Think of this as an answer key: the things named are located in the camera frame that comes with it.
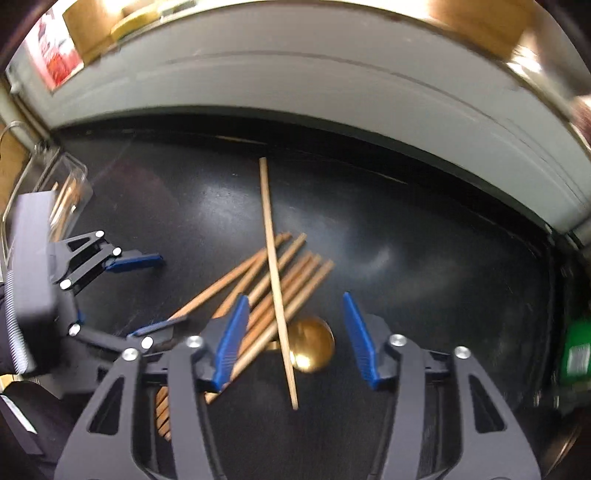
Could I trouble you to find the pink dish soap bottle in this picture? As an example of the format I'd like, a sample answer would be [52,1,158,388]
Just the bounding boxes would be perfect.
[25,9,86,90]

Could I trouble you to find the small bundle of chopsticks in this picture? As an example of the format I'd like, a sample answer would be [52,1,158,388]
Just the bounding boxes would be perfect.
[48,178,81,241]

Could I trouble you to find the wooden board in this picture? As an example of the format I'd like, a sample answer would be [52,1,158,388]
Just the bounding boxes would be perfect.
[0,122,35,217]

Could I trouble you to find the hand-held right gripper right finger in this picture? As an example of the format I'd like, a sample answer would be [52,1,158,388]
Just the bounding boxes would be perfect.
[342,292,543,480]

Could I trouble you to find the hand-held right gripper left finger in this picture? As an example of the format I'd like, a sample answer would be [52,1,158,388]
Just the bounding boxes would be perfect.
[54,294,252,480]

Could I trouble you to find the pile of brown wooden chopsticks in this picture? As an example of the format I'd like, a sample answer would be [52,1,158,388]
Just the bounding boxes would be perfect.
[154,232,335,441]

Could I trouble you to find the yellow sponge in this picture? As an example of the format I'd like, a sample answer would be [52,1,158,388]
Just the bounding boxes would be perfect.
[111,9,162,40]

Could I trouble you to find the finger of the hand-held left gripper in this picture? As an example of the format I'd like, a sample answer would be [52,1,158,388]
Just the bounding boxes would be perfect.
[48,230,165,292]
[65,316,190,365]

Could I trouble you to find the green packet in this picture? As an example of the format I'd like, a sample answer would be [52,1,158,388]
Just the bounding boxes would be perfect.
[556,318,591,386]

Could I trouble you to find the curved metal faucet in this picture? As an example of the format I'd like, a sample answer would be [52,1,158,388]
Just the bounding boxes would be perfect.
[0,121,51,148]

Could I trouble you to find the clear plastic tray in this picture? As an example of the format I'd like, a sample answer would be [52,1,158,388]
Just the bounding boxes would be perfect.
[0,147,94,278]

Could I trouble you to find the steel pot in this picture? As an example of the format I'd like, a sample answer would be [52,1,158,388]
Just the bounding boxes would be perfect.
[531,383,587,480]

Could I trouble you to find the light single chopstick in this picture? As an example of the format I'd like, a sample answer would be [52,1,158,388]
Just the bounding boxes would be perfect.
[259,157,300,411]

